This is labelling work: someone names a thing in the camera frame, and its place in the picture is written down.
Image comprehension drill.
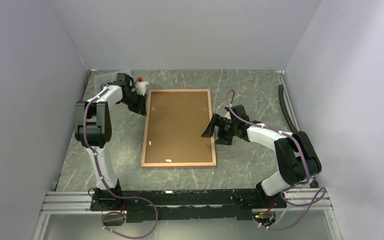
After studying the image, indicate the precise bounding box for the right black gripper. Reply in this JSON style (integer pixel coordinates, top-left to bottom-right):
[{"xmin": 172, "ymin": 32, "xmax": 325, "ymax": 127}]
[{"xmin": 201, "ymin": 113, "xmax": 238, "ymax": 146}]

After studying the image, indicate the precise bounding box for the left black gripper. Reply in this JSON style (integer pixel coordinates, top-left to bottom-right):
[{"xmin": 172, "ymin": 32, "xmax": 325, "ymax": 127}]
[{"xmin": 120, "ymin": 91, "xmax": 148, "ymax": 117}]

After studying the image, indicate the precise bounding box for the pink wooden picture frame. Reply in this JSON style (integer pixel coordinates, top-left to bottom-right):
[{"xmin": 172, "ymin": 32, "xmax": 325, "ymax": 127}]
[{"xmin": 140, "ymin": 88, "xmax": 218, "ymax": 170}]

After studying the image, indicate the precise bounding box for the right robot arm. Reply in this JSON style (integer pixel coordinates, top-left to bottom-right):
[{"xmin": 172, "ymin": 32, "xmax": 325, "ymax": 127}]
[{"xmin": 201, "ymin": 104, "xmax": 322, "ymax": 208}]

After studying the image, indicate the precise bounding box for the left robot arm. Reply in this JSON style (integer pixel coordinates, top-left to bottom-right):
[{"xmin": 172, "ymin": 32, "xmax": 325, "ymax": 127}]
[{"xmin": 74, "ymin": 72, "xmax": 150, "ymax": 210}]

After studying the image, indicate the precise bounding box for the clear plastic organizer box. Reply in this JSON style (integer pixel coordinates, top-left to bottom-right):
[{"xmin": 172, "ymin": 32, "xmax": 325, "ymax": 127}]
[{"xmin": 93, "ymin": 70, "xmax": 132, "ymax": 94}]

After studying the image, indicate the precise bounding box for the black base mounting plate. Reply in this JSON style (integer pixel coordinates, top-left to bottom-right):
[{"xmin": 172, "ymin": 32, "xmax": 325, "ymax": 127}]
[{"xmin": 90, "ymin": 188, "xmax": 287, "ymax": 223}]

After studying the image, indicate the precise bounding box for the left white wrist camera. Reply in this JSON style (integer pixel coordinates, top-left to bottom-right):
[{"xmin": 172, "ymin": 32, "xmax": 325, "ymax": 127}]
[{"xmin": 134, "ymin": 77, "xmax": 150, "ymax": 96}]

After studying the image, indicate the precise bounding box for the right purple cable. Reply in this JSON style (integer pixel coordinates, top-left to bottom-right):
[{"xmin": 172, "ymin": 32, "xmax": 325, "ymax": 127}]
[{"xmin": 225, "ymin": 89, "xmax": 328, "ymax": 232}]

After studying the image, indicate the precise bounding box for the purple cable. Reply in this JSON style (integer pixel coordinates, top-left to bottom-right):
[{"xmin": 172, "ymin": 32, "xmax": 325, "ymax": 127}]
[
  {"xmin": 82, "ymin": 82, "xmax": 160, "ymax": 239},
  {"xmin": 225, "ymin": 89, "xmax": 328, "ymax": 232}
]

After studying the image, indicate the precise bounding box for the black rubber hose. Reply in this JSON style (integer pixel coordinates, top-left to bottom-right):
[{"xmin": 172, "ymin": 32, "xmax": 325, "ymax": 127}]
[{"xmin": 278, "ymin": 84, "xmax": 304, "ymax": 137}]

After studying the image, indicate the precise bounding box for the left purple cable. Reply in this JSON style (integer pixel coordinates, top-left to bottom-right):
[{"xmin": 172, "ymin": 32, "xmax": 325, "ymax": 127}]
[{"xmin": 82, "ymin": 82, "xmax": 160, "ymax": 239}]

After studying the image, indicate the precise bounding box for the aluminium extrusion rail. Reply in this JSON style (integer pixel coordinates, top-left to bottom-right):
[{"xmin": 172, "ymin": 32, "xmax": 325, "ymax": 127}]
[{"xmin": 35, "ymin": 187, "xmax": 342, "ymax": 240}]

